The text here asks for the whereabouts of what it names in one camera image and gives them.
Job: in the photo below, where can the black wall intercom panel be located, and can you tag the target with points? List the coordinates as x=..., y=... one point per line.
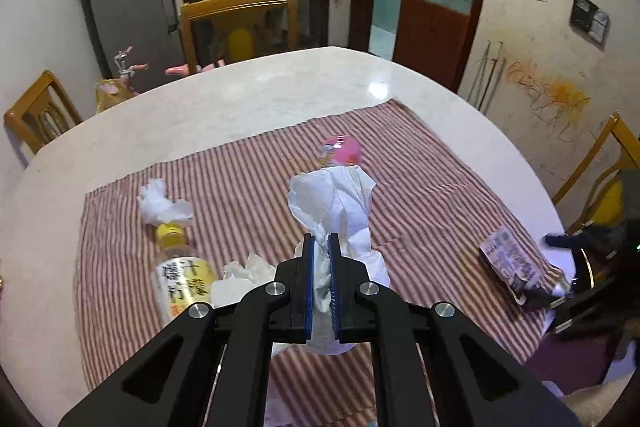
x=590, y=21

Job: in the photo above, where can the white tissue small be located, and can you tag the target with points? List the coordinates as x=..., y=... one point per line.
x=157, y=209

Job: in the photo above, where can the wooden chair at far side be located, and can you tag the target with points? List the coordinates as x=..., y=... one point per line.
x=240, y=26

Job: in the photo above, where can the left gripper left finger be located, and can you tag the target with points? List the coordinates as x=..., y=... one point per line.
x=209, y=366

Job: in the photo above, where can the grey printed snack pouch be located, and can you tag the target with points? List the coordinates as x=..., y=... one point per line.
x=512, y=265

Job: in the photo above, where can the yellow cap lemon bottle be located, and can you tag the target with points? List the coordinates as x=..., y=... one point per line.
x=182, y=276

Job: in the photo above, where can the white tissue large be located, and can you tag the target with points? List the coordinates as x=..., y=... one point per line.
x=334, y=200

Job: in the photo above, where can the red striped cloth mat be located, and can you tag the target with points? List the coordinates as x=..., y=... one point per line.
x=430, y=213

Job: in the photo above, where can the white dustpan with handles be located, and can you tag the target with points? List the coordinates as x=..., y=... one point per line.
x=489, y=69

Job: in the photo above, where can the yellow plastic bag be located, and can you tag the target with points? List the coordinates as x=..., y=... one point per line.
x=111, y=92

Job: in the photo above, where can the grey refrigerator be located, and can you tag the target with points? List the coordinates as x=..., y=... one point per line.
x=147, y=29

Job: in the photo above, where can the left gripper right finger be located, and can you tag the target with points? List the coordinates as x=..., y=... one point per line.
x=433, y=366

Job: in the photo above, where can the wooden chair at left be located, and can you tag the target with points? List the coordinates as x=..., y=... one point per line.
x=42, y=113

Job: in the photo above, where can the wooden chair near bin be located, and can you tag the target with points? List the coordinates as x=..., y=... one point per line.
x=593, y=192

